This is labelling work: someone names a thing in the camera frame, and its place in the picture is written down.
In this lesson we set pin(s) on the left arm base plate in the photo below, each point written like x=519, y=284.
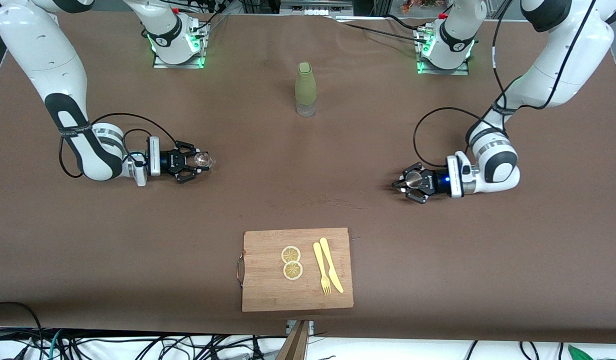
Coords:
x=463, y=71

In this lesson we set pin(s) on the wooden cutting board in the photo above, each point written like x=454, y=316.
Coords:
x=268, y=290

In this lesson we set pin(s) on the yellow plastic knife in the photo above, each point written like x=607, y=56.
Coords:
x=330, y=265

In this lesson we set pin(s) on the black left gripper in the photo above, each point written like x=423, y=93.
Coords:
x=434, y=182

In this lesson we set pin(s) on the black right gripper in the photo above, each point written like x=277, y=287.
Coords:
x=169, y=162

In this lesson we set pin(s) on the green sleeved glass bottle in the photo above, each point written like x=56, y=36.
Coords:
x=305, y=85

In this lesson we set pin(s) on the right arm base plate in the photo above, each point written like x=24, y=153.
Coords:
x=160, y=63

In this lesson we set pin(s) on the clear glass beaker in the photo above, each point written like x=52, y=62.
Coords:
x=204, y=160

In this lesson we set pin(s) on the grey equipment box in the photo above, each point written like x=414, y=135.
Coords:
x=315, y=7

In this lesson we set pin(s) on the wooden stand post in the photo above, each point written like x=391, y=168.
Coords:
x=295, y=345

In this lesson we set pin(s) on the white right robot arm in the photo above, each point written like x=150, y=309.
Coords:
x=38, y=50

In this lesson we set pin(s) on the lemon slice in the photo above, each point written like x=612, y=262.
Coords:
x=293, y=270
x=290, y=254

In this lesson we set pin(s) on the yellow plastic fork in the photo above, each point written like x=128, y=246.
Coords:
x=318, y=257

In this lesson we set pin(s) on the small metal bracket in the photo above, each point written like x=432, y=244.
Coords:
x=311, y=326

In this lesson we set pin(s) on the steel double jigger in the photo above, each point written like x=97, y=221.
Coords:
x=414, y=180

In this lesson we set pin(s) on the green plastic object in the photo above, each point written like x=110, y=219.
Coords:
x=580, y=354

